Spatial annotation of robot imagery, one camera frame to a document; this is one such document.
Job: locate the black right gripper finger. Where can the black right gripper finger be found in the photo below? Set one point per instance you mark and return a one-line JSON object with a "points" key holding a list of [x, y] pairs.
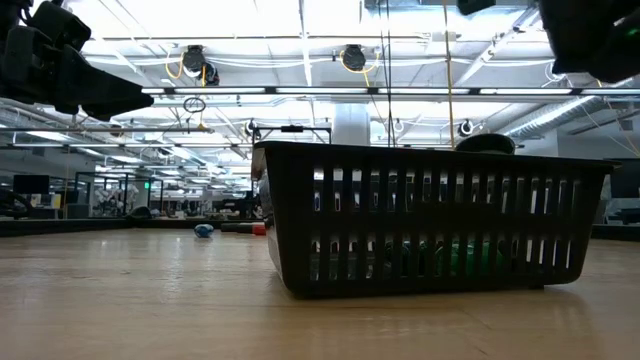
{"points": [[475, 6]]}

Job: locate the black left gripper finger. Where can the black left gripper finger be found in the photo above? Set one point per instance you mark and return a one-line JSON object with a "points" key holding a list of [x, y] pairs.
{"points": [[105, 87], [112, 115]]}

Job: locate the blue-violet nail polish bottle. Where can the blue-violet nail polish bottle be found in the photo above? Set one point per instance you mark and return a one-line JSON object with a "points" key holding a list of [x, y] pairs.
{"points": [[203, 231]]}

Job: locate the red nail polish bottle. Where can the red nail polish bottle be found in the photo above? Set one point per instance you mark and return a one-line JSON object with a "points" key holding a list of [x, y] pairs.
{"points": [[259, 230]]}

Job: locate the green nail polish bottle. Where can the green nail polish bottle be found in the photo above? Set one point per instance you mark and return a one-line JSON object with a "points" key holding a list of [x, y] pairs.
{"points": [[452, 257]]}

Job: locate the dark teal nail polish bottle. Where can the dark teal nail polish bottle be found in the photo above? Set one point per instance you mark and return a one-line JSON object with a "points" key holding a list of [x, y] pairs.
{"points": [[406, 252]]}

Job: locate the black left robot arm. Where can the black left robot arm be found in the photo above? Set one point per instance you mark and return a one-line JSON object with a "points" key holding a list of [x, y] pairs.
{"points": [[7, 12]]}

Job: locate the black monitor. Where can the black monitor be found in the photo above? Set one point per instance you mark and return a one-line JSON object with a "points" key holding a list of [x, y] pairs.
{"points": [[31, 184]]}

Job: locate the black overhead crossbar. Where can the black overhead crossbar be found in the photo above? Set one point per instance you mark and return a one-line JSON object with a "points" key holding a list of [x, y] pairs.
{"points": [[372, 91]]}

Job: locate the black slotted plastic basket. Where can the black slotted plastic basket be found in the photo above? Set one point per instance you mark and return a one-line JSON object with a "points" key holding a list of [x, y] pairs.
{"points": [[300, 210]]}

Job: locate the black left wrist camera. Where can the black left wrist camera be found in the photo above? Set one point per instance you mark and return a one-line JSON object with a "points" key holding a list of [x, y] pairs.
{"points": [[60, 25]]}

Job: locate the silver ceiling duct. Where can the silver ceiling duct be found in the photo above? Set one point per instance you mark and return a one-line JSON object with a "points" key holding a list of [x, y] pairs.
{"points": [[550, 117]]}

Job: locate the black gantry frame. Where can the black gantry frame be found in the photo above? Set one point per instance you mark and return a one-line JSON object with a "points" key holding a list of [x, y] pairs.
{"points": [[292, 128]]}

